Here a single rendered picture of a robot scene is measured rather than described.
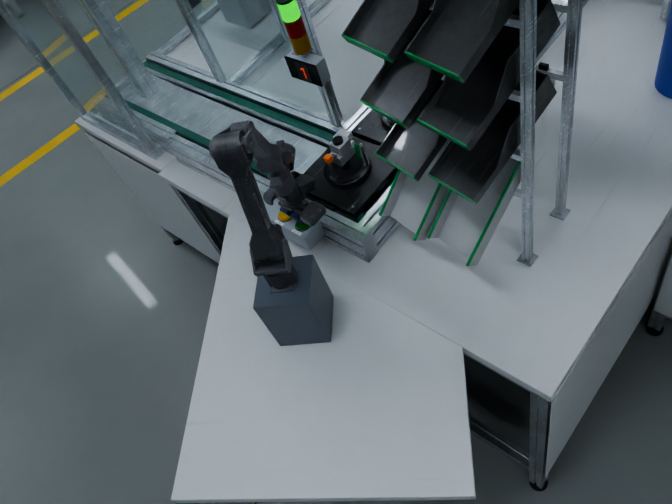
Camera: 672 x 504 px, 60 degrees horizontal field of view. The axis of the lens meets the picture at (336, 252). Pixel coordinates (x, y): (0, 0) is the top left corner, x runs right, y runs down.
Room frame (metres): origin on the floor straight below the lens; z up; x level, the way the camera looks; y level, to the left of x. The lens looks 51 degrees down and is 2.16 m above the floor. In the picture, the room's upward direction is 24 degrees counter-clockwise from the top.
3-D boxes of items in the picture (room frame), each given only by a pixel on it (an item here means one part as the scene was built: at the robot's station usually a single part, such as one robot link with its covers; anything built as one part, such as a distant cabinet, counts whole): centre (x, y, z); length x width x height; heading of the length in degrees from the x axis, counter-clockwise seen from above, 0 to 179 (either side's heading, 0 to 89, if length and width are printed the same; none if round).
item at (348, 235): (1.37, 0.14, 0.91); 0.89 x 0.06 x 0.11; 31
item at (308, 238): (1.17, 0.09, 0.93); 0.21 x 0.07 x 0.06; 31
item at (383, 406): (0.86, 0.10, 0.84); 0.90 x 0.70 x 0.03; 158
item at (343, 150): (1.23, -0.14, 1.06); 0.08 x 0.04 x 0.07; 122
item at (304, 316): (0.88, 0.14, 0.96); 0.14 x 0.14 x 0.20; 68
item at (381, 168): (1.23, -0.13, 0.96); 0.24 x 0.24 x 0.02; 31
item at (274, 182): (1.11, 0.05, 1.16); 0.09 x 0.06 x 0.07; 159
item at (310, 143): (1.48, 0.00, 0.91); 0.84 x 0.28 x 0.10; 31
